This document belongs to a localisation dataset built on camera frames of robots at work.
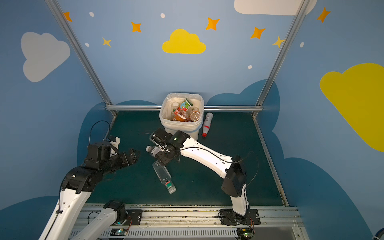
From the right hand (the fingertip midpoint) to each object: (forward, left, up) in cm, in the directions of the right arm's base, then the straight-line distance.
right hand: (166, 156), depth 76 cm
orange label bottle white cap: (+21, -5, +7) cm, 22 cm away
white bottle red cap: (+35, -23, -13) cm, 44 cm away
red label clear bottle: (+30, -8, +9) cm, 33 cm away
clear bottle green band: (+32, -1, +6) cm, 33 cm away
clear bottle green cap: (-5, +2, -16) cm, 17 cm away
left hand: (-3, +14, +6) cm, 15 cm away
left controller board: (-32, +20, -19) cm, 42 cm away
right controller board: (-29, -41, -20) cm, 54 cm away
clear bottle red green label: (+20, -14, +12) cm, 27 cm away
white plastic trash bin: (+25, -6, +8) cm, 27 cm away
